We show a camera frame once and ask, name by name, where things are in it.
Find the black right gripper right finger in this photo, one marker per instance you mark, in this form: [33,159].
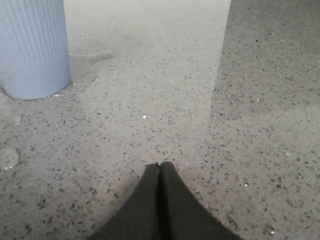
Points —
[181,216]

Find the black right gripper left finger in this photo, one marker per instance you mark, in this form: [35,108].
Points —
[137,219]

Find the light blue ribbed cup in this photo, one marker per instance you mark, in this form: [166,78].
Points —
[34,56]

